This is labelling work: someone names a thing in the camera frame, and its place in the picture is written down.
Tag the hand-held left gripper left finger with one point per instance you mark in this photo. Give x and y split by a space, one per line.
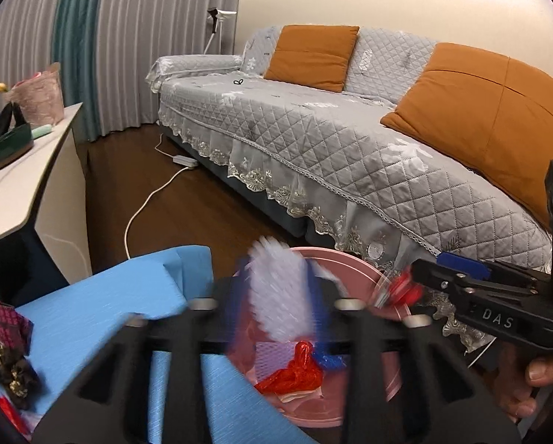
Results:
234 310

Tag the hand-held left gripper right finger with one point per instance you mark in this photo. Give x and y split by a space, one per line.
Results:
318 305

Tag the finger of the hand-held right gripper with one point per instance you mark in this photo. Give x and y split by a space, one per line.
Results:
461 262
436 275

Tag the clear red plastic wrapper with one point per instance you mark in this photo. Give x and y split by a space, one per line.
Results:
403 291

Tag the blue plastic bag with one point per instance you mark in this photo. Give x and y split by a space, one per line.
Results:
327 356

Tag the pink plastic bucket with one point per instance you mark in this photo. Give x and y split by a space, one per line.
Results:
360 270

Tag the red plastic bag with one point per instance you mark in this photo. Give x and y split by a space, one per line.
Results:
295 374

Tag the magenta patterned packet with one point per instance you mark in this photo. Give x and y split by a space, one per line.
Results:
10 321

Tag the dark gold patterned packet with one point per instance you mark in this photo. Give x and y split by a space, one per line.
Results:
15 370

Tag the person's right hand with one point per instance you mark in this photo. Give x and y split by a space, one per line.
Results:
547 372

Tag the blue table cover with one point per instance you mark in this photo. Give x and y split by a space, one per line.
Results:
96 300

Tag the orange cushion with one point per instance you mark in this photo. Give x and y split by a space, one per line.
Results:
311 58
480 120

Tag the white power strip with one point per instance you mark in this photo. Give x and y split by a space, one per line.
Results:
184 161

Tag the grey quilted sofa cover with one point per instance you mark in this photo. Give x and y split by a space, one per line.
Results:
327 148

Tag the long white desk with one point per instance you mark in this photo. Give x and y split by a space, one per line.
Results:
8 194

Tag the dark green basket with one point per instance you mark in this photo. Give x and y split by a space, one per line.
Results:
10 150

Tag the grey pleated curtain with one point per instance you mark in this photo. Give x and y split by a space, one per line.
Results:
22 32
165 32

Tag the white floor lamp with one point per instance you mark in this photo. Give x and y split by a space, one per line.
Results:
223 13

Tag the teal curtain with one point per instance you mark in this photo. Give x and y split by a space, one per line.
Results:
77 32

